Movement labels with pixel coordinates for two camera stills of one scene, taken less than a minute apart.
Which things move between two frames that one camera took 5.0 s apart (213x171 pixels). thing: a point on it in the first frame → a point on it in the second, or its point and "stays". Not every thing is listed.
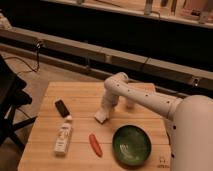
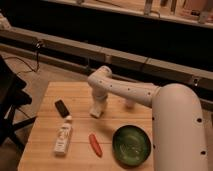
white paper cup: x=130 y=104 stays
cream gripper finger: x=105 y=111 → x=99 y=105
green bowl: x=131 y=145 stays
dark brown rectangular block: x=62 y=109 stays
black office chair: x=11 y=94 stays
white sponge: x=101 y=116 → x=96 y=112
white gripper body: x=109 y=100 → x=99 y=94
